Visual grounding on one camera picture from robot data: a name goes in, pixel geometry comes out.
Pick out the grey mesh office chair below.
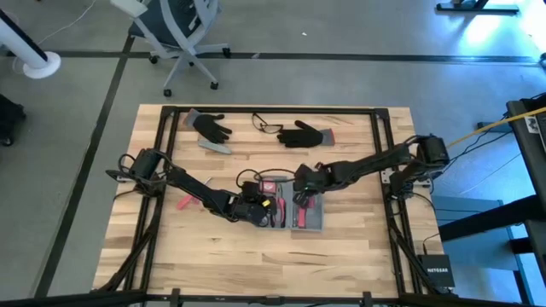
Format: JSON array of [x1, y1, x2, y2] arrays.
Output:
[[109, 0, 233, 98]]

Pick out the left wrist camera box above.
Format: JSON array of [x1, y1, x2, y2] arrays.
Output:
[[241, 181, 262, 200]]

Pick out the black stand base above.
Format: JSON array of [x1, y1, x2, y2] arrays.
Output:
[[435, 0, 521, 14]]

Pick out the grey plastic tool case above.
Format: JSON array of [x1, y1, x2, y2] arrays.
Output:
[[254, 175, 327, 234]]

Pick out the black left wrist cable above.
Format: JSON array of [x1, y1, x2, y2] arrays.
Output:
[[235, 167, 296, 189]]

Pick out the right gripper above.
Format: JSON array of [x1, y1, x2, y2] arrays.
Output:
[[292, 161, 339, 210]]

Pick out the yellow hanging cable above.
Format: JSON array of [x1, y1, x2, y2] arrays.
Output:
[[445, 106, 546, 149]]

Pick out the black wheeled base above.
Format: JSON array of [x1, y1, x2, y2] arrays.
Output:
[[0, 92, 27, 148]]

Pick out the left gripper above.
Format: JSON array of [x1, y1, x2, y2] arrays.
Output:
[[232, 195, 279, 229]]

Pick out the black floor cable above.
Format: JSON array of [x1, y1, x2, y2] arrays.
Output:
[[430, 113, 524, 195]]

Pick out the black table rig frame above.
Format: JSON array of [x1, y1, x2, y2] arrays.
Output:
[[91, 104, 460, 307]]

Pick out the black safety glasses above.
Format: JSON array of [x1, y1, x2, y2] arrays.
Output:
[[250, 112, 285, 136]]

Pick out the white pole round base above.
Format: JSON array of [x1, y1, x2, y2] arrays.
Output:
[[0, 7, 63, 80]]

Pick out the grey utility knife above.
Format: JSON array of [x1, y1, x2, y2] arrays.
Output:
[[197, 140, 234, 156]]

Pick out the white floor cable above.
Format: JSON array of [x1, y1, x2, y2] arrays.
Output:
[[8, 0, 96, 76]]

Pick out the black Netgear switch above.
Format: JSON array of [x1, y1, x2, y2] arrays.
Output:
[[419, 253, 456, 288]]

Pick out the black glove grey red cuff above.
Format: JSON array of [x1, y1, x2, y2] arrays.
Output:
[[276, 119, 336, 150], [182, 107, 234, 145]]

